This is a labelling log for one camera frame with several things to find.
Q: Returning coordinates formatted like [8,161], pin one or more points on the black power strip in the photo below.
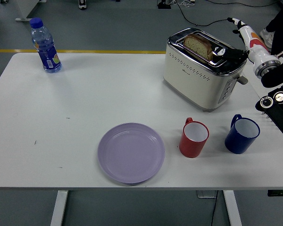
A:
[163,5]

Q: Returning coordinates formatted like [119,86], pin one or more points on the cream and chrome toaster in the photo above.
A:
[191,80]

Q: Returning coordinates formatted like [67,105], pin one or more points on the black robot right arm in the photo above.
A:
[280,73]

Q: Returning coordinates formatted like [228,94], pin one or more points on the clear plastic bracket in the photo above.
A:
[204,194]

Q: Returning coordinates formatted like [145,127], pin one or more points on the black table control panel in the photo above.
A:
[279,192]

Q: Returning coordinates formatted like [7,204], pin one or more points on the blue water bottle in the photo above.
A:
[47,51]

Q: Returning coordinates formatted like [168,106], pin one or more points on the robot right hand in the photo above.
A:
[257,49]

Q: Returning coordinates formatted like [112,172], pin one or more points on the purple plate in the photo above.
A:
[131,153]

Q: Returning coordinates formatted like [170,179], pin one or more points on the red mug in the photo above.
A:
[191,147]

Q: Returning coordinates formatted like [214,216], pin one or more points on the person's black white shoe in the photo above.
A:
[82,4]

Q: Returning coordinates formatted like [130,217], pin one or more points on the white paper sheet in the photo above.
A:
[253,89]

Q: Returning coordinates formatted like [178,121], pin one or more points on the white table leg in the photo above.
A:
[59,207]
[232,207]

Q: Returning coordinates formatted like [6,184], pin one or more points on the bread slice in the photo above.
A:
[198,46]

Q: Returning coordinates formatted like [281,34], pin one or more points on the blue mug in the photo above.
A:
[237,143]

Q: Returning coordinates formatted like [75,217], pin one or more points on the white desk foot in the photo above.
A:
[26,11]

